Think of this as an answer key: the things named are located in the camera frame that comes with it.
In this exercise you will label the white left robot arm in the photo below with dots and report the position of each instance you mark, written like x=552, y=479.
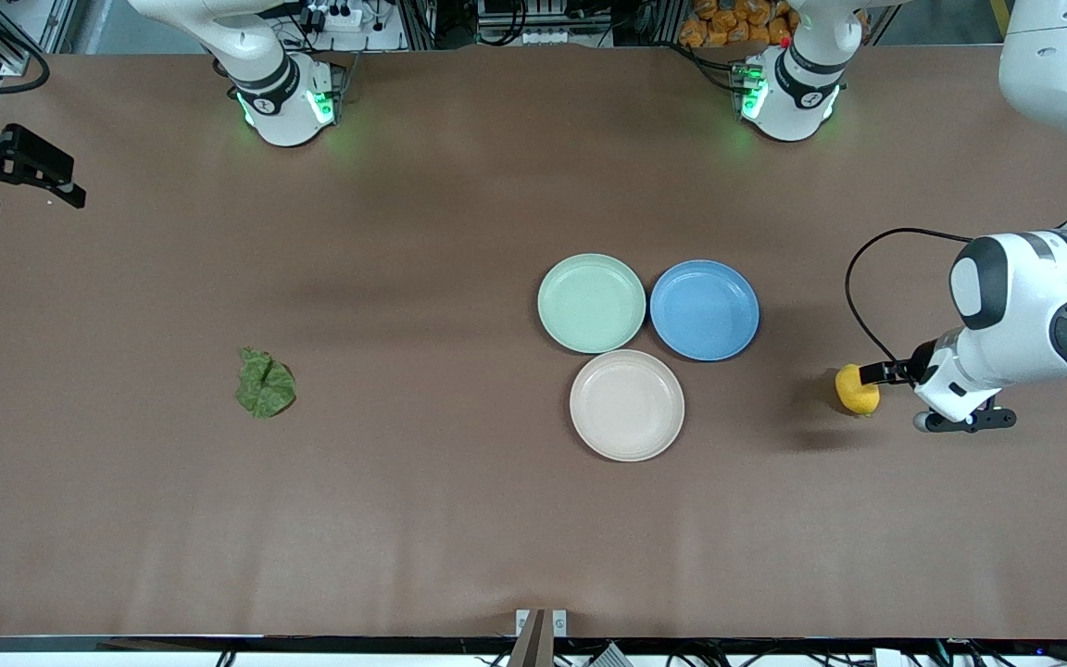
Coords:
x=1052, y=56

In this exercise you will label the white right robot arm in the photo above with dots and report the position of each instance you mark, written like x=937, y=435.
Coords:
x=265, y=56

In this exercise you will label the metal table edge bracket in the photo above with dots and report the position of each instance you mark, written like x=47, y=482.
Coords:
x=541, y=625

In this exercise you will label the blue plate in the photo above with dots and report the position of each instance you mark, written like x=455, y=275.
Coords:
x=704, y=310

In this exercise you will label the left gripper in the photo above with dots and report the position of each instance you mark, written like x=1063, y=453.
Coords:
x=919, y=361

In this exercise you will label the yellow lemon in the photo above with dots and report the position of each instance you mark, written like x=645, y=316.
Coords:
x=853, y=396

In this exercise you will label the light green plate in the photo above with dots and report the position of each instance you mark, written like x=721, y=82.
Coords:
x=592, y=303

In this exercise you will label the green lettuce leaf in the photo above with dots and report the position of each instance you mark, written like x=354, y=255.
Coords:
x=265, y=384

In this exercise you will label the black and white electronics rack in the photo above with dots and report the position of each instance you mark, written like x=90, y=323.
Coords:
x=543, y=18

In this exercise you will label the bag of orange items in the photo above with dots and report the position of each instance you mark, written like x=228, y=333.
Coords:
x=728, y=23

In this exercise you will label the beige plate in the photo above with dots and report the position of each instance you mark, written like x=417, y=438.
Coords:
x=627, y=405

